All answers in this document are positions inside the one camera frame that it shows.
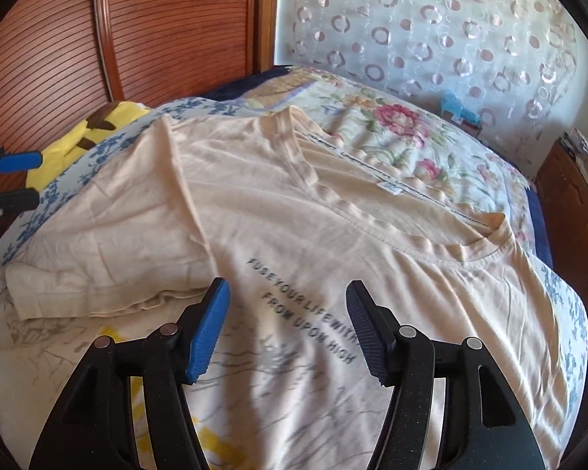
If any yellow plush toy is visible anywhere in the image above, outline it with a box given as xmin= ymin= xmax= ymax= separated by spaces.
xmin=27 ymin=100 xmax=152 ymax=192

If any white printed cloth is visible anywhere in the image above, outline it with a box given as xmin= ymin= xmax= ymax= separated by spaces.
xmin=0 ymin=274 xmax=256 ymax=470

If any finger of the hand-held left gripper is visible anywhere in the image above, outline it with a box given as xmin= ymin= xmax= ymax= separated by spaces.
xmin=0 ymin=147 xmax=42 ymax=177
xmin=0 ymin=187 xmax=41 ymax=216

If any white curtain with circles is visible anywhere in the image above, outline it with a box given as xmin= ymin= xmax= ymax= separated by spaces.
xmin=274 ymin=0 xmax=588 ymax=177

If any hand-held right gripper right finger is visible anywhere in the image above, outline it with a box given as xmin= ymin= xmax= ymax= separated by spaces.
xmin=345 ymin=280 xmax=544 ymax=470

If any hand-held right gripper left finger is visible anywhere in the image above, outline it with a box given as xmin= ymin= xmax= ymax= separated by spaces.
xmin=28 ymin=277 xmax=231 ymax=470

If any brown wooden cabinet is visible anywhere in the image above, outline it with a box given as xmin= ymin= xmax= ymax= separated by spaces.
xmin=536 ymin=139 xmax=588 ymax=275

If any brown wooden wardrobe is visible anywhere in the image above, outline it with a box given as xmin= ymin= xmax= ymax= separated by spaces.
xmin=0 ymin=0 xmax=280 ymax=167

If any beige printed t-shirt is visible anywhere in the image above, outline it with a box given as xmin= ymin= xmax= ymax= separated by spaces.
xmin=5 ymin=107 xmax=576 ymax=470

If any blue floral bed sheet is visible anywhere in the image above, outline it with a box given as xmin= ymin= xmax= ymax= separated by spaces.
xmin=0 ymin=95 xmax=588 ymax=392

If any small blue toy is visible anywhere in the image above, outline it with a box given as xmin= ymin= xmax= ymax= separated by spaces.
xmin=438 ymin=90 xmax=483 ymax=130

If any pink floral blanket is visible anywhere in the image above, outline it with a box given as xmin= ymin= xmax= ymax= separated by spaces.
xmin=203 ymin=65 xmax=554 ymax=265

